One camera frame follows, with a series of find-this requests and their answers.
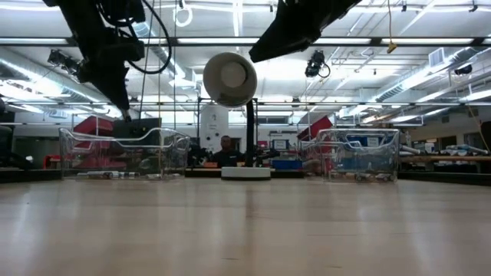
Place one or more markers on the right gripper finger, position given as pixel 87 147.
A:
pixel 280 48

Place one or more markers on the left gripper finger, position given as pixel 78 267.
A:
pixel 115 92

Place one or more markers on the white desk lamp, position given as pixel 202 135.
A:
pixel 230 76

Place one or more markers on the clear plastic bin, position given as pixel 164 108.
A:
pixel 354 153
pixel 115 161

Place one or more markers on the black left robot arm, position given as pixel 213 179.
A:
pixel 73 19

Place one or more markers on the small black robot arm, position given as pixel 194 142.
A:
pixel 264 155
pixel 197 155

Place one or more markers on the black flat screen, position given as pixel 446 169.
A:
pixel 138 124

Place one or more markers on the red storage bin stack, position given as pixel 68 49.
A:
pixel 94 126
pixel 314 128

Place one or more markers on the black overhead crossbar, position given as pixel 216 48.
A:
pixel 215 40

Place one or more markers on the small framed screen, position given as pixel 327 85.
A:
pixel 280 144

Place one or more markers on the white cylinder tank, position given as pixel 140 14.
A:
pixel 214 126

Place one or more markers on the person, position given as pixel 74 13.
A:
pixel 227 151

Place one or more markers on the blue plastic crate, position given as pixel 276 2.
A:
pixel 285 165

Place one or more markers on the white ceiling vent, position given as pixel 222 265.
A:
pixel 437 57

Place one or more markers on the grey rolled tube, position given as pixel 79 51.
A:
pixel 410 149
pixel 468 148

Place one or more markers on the black ceiling device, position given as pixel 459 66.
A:
pixel 463 69

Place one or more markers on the wooden workbench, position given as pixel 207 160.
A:
pixel 441 158

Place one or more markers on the black overhead camera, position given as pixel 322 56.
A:
pixel 315 63
pixel 61 59

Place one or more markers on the silver air duct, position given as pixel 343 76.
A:
pixel 176 69

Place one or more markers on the black aluminium table frame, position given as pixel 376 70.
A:
pixel 30 175

